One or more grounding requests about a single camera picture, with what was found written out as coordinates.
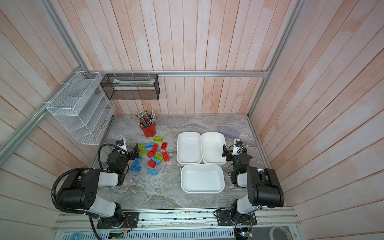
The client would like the blue long brick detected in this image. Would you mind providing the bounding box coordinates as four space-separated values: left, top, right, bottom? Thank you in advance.
130 157 143 173

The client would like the blue brick top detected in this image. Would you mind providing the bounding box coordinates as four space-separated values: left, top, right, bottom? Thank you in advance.
144 142 155 149

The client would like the small red square brick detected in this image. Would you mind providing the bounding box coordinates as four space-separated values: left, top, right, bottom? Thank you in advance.
161 142 168 150

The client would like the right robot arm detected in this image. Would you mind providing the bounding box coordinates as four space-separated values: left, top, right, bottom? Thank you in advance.
222 142 285 220

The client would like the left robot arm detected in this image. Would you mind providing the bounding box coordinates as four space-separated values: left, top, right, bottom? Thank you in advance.
51 140 139 228

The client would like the white bin rear right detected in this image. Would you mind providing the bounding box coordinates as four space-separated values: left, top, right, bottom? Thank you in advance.
201 132 227 166

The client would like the white bin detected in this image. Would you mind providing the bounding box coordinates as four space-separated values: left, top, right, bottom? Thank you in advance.
181 165 225 194
201 132 227 166
177 132 203 166

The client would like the red brick low centre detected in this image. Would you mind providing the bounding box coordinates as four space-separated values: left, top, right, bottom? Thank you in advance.
148 160 157 169

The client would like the red pencil cup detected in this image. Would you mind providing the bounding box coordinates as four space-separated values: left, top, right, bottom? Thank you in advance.
140 123 157 138

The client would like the blue brick centre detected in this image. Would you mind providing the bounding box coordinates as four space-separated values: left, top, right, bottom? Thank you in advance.
151 157 161 165

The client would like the bundle of pencils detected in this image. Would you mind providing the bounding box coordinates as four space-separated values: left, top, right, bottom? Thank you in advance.
136 110 155 128

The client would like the white bin rear left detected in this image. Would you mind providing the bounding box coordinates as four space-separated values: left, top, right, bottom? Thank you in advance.
177 132 203 166

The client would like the white bin front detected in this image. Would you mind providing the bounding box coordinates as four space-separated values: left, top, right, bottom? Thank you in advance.
181 165 225 194

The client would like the black mesh basket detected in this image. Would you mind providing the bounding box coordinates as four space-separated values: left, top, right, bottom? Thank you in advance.
101 73 161 101

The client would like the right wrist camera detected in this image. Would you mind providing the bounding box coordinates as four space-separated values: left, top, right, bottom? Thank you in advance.
232 139 243 156

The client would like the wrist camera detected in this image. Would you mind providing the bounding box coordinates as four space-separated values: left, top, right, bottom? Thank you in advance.
232 139 243 156
116 139 128 155

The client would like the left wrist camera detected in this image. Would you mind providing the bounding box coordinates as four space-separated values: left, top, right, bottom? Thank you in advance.
116 139 128 155

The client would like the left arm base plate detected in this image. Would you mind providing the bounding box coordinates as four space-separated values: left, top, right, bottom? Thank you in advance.
97 212 140 229

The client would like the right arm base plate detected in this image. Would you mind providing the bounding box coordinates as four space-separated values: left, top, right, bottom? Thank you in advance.
213 208 257 227

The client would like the white wire mesh shelf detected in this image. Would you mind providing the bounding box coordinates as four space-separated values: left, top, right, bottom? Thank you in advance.
47 72 116 145

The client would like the black corrugated cable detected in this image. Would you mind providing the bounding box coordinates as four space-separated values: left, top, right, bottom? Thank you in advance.
50 143 127 240

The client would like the aluminium front rail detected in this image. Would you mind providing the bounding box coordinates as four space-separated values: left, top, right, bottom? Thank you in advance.
51 206 301 233

